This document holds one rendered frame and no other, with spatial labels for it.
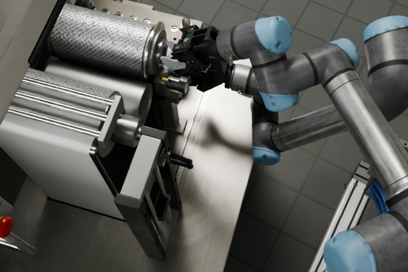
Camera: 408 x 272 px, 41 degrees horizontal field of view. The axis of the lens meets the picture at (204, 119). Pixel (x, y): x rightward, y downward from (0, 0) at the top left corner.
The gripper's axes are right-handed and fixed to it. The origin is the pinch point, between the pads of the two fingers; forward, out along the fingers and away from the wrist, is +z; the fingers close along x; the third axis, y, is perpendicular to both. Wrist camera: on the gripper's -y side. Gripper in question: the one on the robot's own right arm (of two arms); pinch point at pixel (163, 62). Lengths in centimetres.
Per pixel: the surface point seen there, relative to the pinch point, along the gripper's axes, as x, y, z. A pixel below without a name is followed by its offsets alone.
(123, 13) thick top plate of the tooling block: -16.3, -5.8, 18.6
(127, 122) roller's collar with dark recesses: 30.4, 27.8, -4.8
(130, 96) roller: 18.6, 14.6, 0.6
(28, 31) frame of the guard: 46, 86, -9
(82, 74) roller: 16.3, 14.5, 14.1
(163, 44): 5.4, 19.4, -3.6
